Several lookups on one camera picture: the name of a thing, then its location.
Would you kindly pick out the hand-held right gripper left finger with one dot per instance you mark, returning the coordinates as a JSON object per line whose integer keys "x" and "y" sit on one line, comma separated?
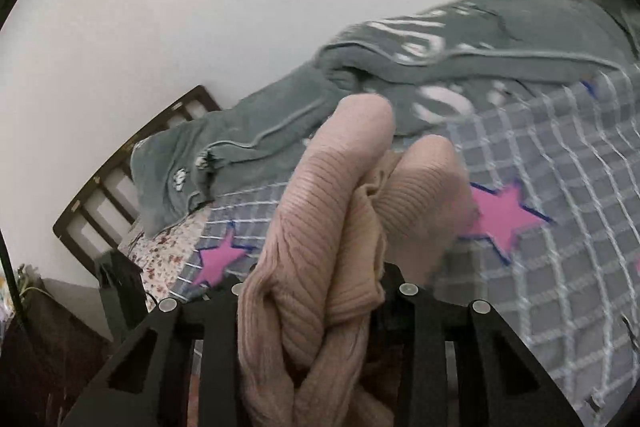
{"x": 220, "y": 332}

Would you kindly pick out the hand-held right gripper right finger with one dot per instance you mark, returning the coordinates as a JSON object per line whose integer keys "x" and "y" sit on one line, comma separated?
{"x": 415, "y": 332}

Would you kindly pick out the pink ribbed knit garment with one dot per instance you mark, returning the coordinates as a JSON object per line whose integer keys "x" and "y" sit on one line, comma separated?
{"x": 310, "y": 232}

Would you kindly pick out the floral bedsheet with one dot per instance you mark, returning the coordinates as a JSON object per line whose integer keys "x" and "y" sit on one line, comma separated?
{"x": 165, "y": 252}

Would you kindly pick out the checked bedsheet with pink stars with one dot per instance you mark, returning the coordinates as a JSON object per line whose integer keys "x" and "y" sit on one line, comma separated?
{"x": 550, "y": 297}

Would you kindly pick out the dark brown cabinet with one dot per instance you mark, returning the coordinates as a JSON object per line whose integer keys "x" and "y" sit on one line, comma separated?
{"x": 50, "y": 357}

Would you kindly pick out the dark wooden headboard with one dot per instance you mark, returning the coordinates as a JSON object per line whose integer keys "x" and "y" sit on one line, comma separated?
{"x": 95, "y": 212}

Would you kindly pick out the grey-green printed blanket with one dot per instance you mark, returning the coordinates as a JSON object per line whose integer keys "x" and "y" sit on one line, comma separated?
{"x": 475, "y": 32}

